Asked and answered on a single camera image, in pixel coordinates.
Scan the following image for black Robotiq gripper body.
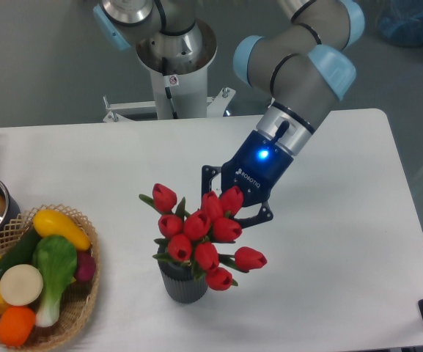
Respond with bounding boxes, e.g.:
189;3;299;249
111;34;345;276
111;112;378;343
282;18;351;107
221;131;293;207

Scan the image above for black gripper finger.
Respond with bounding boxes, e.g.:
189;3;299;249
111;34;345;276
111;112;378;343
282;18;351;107
201;165;222;197
233;201;273;228

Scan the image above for red tulip bouquet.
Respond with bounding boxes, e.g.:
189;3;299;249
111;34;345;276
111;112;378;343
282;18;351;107
139;183;268;291

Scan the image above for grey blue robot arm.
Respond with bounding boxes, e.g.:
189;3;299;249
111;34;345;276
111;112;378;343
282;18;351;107
93;1;364;227

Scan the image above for dark grey ribbed vase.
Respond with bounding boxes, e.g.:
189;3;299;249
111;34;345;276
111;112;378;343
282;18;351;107
158;261;208;304

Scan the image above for purple toy radish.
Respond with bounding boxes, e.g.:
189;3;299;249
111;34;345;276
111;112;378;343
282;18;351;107
74;252;96;282

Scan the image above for yellow toy squash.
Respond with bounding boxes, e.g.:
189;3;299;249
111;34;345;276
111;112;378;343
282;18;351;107
32;209;91;251

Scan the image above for green toy bok choy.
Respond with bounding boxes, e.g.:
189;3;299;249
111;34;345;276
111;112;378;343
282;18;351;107
32;235;77;328

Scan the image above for woven wicker basket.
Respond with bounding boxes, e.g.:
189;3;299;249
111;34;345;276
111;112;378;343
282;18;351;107
0;205;101;351

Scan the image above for green toy cucumber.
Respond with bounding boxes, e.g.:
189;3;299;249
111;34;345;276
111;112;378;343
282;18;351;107
0;227;42;279

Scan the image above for blue plastic bag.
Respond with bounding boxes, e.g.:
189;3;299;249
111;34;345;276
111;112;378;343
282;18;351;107
375;1;423;48

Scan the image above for white round toy slice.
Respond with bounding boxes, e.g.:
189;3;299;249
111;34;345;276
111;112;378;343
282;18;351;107
0;264;43;306

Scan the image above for orange toy fruit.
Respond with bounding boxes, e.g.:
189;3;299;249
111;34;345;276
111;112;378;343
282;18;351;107
0;307;36;347

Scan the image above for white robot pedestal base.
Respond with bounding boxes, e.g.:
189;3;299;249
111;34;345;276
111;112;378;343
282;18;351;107
103;19;236;122

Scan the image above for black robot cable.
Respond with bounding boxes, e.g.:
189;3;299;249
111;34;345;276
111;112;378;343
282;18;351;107
161;56;179;120

